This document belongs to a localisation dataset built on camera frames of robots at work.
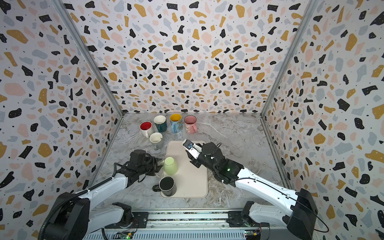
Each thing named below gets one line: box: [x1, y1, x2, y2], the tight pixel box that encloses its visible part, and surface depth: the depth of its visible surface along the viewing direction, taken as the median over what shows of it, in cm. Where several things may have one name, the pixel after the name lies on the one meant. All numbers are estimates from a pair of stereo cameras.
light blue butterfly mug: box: [170, 113, 183, 134], surface depth 106 cm
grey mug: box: [149, 132, 163, 151], surface depth 96 cm
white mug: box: [139, 121, 154, 139], surface depth 105 cm
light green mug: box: [163, 156, 179, 176], surface depth 85 cm
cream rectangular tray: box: [160, 140, 208, 199], surface depth 87 cm
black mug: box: [152, 176, 177, 197], surface depth 79 cm
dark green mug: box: [153, 115, 168, 133], surface depth 105 cm
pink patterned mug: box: [184, 115, 198, 135], surface depth 105 cm
